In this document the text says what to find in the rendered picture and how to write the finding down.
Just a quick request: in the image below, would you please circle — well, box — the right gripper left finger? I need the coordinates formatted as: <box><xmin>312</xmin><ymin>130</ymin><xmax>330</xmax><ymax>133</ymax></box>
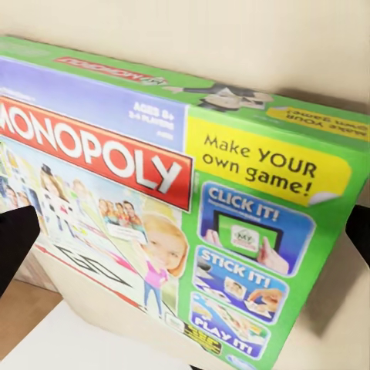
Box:
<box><xmin>0</xmin><ymin>205</ymin><xmax>40</xmax><ymax>297</ymax></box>

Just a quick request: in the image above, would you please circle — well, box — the board game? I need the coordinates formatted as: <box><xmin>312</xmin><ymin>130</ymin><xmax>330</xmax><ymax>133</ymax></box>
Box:
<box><xmin>0</xmin><ymin>35</ymin><xmax>370</xmax><ymax>370</ymax></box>

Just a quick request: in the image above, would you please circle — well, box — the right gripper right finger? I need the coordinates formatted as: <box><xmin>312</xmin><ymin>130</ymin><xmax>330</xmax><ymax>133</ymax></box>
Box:
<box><xmin>345</xmin><ymin>204</ymin><xmax>370</xmax><ymax>267</ymax></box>

